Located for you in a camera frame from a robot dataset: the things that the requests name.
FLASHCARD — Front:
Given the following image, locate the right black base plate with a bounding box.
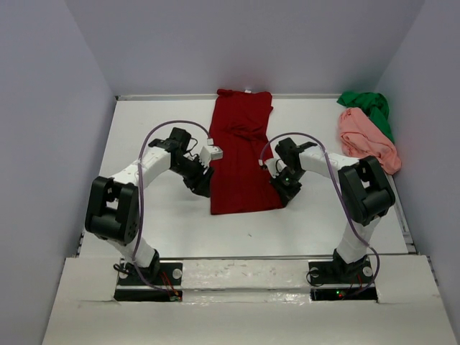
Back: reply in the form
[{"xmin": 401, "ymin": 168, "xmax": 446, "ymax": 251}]
[{"xmin": 305, "ymin": 259, "xmax": 378, "ymax": 302}]

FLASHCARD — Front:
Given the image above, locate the metal rail at table front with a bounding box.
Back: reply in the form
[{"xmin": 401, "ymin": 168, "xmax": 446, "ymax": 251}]
[{"xmin": 120, "ymin": 254, "xmax": 421, "ymax": 262}]

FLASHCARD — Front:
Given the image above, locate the green t shirt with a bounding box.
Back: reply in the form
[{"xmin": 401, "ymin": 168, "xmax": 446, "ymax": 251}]
[{"xmin": 337, "ymin": 91, "xmax": 395, "ymax": 143}]

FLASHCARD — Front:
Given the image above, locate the purple cable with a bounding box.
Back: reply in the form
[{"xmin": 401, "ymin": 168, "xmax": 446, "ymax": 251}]
[
  {"xmin": 131, "ymin": 120, "xmax": 216, "ymax": 294},
  {"xmin": 259, "ymin": 132, "xmax": 382, "ymax": 298}
]

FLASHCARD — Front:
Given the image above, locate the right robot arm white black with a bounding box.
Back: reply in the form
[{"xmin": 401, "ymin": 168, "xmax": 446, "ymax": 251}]
[{"xmin": 259, "ymin": 133, "xmax": 395, "ymax": 290}]

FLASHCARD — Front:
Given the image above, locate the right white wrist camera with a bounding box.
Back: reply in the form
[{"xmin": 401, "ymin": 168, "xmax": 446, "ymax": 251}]
[{"xmin": 259, "ymin": 157, "xmax": 286, "ymax": 178}]

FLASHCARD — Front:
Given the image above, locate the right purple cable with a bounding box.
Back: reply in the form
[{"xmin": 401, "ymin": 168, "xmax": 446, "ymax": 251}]
[{"xmin": 259, "ymin": 132, "xmax": 382, "ymax": 298}]

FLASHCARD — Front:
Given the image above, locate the pink t shirt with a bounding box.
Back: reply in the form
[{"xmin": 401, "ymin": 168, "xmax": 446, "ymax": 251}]
[{"xmin": 338, "ymin": 108, "xmax": 402, "ymax": 175}]

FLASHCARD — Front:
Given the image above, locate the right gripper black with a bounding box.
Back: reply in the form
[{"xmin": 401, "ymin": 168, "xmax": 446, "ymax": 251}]
[{"xmin": 269, "ymin": 167, "xmax": 305, "ymax": 207}]

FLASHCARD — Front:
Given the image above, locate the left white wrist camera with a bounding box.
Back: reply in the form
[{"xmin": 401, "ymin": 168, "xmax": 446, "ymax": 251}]
[{"xmin": 199, "ymin": 145, "xmax": 224, "ymax": 167}]

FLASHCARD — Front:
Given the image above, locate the dark red t shirt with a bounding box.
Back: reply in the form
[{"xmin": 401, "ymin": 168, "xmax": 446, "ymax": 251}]
[{"xmin": 209, "ymin": 88, "xmax": 283, "ymax": 215}]

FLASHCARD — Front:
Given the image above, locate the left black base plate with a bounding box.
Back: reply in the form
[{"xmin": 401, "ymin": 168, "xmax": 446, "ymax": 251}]
[{"xmin": 113, "ymin": 260, "xmax": 183, "ymax": 303}]

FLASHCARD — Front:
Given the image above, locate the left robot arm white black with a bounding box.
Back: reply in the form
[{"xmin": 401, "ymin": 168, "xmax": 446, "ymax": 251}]
[{"xmin": 85, "ymin": 127, "xmax": 223, "ymax": 284}]

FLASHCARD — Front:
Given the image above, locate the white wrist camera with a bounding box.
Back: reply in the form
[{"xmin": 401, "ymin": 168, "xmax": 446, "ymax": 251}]
[
  {"xmin": 199, "ymin": 145, "xmax": 224, "ymax": 167},
  {"xmin": 259, "ymin": 157, "xmax": 286, "ymax": 178}
]

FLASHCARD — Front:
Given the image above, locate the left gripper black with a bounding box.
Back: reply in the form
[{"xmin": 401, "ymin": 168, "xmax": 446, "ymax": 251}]
[{"xmin": 170, "ymin": 156, "xmax": 214, "ymax": 199}]

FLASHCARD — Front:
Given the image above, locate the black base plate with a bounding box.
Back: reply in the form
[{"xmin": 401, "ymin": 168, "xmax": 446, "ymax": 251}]
[
  {"xmin": 305, "ymin": 259, "xmax": 378, "ymax": 302},
  {"xmin": 113, "ymin": 260, "xmax": 183, "ymax": 303}
]

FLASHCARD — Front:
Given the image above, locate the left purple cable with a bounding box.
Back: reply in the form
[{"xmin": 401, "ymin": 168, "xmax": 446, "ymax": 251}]
[{"xmin": 131, "ymin": 120, "xmax": 216, "ymax": 294}]

